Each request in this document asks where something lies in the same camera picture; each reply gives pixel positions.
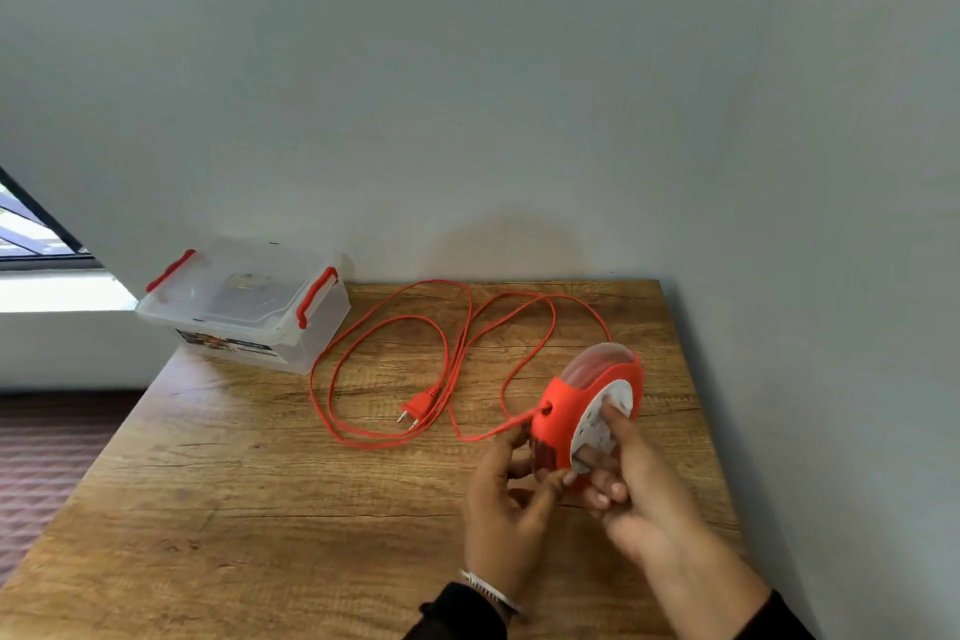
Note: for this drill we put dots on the clear plastic storage box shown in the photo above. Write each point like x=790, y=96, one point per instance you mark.
x=247, y=302

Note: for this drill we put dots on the white window sill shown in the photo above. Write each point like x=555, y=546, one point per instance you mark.
x=60, y=291

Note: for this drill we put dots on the person's left hand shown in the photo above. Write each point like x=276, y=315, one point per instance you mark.
x=501, y=519

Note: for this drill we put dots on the person's right hand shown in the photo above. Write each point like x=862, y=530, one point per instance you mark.
x=654, y=497

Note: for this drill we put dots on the person's right forearm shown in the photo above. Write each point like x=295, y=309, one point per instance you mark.
x=720, y=598

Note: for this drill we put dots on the person's left forearm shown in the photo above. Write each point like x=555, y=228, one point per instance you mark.
x=465, y=617

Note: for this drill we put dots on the red box latch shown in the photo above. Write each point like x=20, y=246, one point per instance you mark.
x=315, y=296
x=171, y=270

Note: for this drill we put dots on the window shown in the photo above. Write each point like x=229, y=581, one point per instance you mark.
x=34, y=231

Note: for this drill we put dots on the person's left thumb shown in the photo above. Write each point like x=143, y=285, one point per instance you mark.
x=553, y=488

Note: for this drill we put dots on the person's right thumb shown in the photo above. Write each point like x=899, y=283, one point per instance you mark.
x=596, y=461

